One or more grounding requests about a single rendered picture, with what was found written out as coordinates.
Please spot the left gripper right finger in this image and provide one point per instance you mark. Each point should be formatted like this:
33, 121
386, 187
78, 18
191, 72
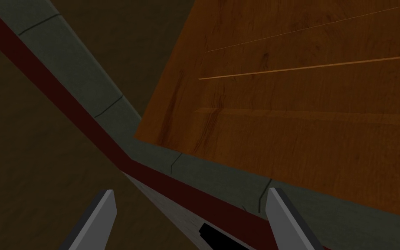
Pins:
286, 225

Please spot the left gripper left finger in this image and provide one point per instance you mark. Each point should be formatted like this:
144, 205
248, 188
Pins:
94, 225

